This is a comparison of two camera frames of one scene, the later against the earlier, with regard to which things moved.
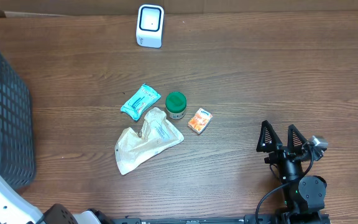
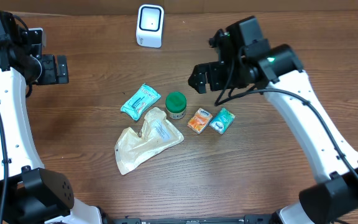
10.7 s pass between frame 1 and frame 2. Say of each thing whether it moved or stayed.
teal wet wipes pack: stayed
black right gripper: moved
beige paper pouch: stayed
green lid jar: stayed
